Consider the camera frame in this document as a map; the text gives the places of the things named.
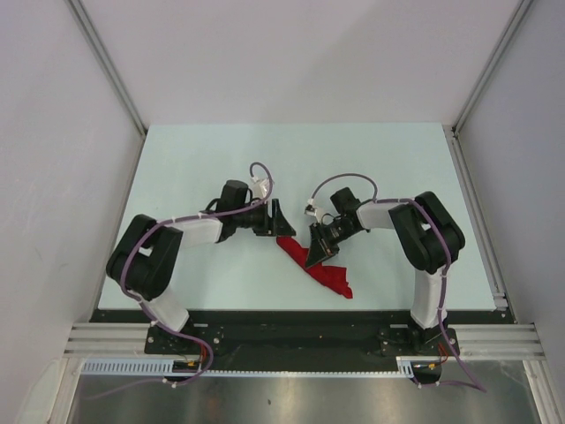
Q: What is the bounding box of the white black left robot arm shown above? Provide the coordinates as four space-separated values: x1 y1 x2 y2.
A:
106 178 296 353

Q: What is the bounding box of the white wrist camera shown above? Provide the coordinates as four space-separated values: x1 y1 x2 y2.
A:
304 198 325 223
250 177 273 203

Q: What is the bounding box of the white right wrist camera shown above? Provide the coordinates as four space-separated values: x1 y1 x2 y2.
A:
304 198 325 223

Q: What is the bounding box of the aluminium corner post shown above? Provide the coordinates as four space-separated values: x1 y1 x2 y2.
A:
64 0 148 140
451 0 537 137

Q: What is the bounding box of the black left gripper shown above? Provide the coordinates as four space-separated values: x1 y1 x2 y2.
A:
233 199 295 237

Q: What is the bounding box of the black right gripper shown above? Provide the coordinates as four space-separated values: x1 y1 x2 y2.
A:
305 219 358 269

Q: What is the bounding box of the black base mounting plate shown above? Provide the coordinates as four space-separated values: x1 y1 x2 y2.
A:
90 308 516 375

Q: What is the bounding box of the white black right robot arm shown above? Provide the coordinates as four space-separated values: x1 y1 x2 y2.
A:
305 187 465 354

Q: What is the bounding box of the red cloth napkin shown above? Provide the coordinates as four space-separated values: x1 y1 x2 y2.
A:
276 237 353 299

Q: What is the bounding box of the right aluminium corner post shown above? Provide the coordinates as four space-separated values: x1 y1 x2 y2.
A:
451 0 537 137

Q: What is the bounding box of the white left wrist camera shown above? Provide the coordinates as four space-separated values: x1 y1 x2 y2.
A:
250 177 273 203

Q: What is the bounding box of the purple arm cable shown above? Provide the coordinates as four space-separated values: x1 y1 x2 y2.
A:
308 172 486 394
83 161 275 401

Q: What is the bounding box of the left aluminium corner post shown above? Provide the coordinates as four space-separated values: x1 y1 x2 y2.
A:
64 0 148 140

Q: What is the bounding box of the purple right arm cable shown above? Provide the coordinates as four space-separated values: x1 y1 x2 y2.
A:
308 172 486 394

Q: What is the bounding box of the light blue cable duct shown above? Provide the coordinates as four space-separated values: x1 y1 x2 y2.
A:
82 359 174 376

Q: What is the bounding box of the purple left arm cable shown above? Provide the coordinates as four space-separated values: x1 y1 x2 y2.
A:
83 161 275 401

